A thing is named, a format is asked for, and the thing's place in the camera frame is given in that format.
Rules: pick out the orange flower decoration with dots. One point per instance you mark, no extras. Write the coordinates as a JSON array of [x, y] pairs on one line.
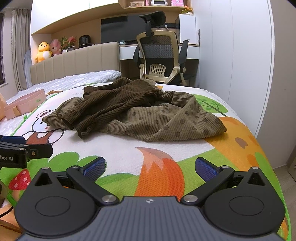
[[187, 10]]

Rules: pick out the pink plush toy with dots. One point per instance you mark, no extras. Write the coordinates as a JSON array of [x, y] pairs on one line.
[[56, 47]]

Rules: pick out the cartoon animal printed mat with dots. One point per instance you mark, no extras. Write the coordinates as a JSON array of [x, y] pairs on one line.
[[161, 148]]

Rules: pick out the beige plastic chair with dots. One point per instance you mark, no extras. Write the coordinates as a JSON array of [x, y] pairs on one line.
[[157, 70]]

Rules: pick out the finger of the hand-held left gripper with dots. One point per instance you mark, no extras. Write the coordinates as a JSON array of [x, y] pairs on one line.
[[11, 140], [40, 151]]

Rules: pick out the yellow plush duck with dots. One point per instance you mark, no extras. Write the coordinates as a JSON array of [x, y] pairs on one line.
[[43, 52]]

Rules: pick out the beige and black office chair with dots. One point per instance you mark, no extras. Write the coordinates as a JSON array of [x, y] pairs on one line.
[[159, 48]]

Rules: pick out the grey curtain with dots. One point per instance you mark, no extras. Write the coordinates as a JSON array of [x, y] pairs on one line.
[[20, 46]]

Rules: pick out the white computer case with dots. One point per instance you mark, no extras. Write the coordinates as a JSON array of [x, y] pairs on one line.
[[187, 29]]

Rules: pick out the pink gift box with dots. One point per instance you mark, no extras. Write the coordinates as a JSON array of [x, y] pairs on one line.
[[27, 102]]

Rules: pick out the beige padded headboard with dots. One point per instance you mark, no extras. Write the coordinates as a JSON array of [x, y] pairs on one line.
[[81, 60]]

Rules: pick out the black monitor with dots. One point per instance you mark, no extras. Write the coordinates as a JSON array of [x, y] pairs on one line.
[[118, 29]]

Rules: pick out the brown paper bag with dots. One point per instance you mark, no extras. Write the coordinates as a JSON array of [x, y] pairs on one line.
[[2, 106]]

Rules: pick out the white wardrobe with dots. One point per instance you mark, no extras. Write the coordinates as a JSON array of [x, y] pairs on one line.
[[242, 69]]

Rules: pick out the wooden wall shelf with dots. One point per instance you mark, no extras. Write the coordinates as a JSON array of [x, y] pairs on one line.
[[157, 7]]

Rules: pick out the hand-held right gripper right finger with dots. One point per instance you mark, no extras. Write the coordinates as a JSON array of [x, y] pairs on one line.
[[205, 169]]

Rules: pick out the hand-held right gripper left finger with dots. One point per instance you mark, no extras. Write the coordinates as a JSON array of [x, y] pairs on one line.
[[94, 168]]

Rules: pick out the potted plant with pink leaves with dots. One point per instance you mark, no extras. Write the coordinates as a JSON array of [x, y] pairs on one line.
[[69, 42]]

